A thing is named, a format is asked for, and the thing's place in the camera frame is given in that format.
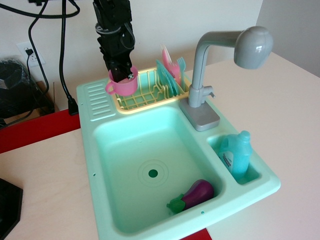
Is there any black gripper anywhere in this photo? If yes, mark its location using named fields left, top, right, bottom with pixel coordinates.
left=95, top=22, right=136, bottom=82

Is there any pink plastic cup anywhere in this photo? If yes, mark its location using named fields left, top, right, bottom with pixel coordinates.
left=105, top=65, right=138, bottom=97

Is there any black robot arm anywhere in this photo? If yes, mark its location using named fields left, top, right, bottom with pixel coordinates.
left=93, top=0, right=136, bottom=83

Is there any yellow drying rack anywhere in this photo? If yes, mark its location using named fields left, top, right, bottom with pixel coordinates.
left=112, top=67, right=191, bottom=115

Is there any mint green toy sink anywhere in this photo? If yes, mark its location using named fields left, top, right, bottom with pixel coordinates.
left=76, top=79, right=281, bottom=240

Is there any teal plastic plate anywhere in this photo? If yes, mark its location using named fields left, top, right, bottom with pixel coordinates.
left=156, top=59, right=180, bottom=98

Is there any pink plastic fork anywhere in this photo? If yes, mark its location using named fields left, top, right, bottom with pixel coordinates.
left=169, top=63, right=181, bottom=86

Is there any teal plastic fork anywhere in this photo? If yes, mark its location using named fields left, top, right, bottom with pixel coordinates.
left=177, top=57, right=186, bottom=92

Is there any black bag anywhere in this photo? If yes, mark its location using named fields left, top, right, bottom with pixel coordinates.
left=0, top=59, right=55, bottom=119

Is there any red board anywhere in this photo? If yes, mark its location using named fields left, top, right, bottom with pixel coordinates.
left=0, top=109, right=81, bottom=153

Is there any grey toy faucet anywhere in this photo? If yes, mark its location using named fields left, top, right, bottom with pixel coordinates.
left=179, top=26, right=274, bottom=132

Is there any blue detergent bottle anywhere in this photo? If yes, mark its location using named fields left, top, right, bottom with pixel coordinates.
left=217, top=130, right=253, bottom=181

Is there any purple toy eggplant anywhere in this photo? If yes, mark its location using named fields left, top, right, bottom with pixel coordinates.
left=166, top=179, right=215, bottom=214

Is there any black cable with plug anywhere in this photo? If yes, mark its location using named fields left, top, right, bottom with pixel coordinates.
left=58, top=0, right=79, bottom=116

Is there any white wall outlet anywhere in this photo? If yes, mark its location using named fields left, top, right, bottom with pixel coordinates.
left=16, top=41, right=46, bottom=67

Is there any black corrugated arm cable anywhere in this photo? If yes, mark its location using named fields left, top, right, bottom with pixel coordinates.
left=0, top=0, right=81, bottom=20

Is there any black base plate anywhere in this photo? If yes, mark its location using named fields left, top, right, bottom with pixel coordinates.
left=0, top=178, right=23, bottom=240

